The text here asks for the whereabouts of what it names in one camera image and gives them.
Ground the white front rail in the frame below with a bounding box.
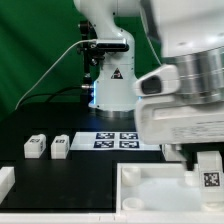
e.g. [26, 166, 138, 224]
[0, 213, 224, 224]

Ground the white marker sheet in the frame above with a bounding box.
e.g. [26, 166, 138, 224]
[71, 132, 160, 151]

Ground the white cable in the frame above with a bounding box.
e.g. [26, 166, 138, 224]
[14, 39, 98, 111]

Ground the black cable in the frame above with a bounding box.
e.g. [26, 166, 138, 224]
[19, 85, 94, 108]

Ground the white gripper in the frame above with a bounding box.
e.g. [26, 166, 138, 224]
[135, 96, 224, 145]

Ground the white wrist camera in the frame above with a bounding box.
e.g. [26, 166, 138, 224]
[133, 64, 181, 97]

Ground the white left obstacle bar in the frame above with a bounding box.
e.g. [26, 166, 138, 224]
[0, 167, 15, 204]

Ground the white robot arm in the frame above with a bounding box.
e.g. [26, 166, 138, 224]
[73, 0, 224, 144]

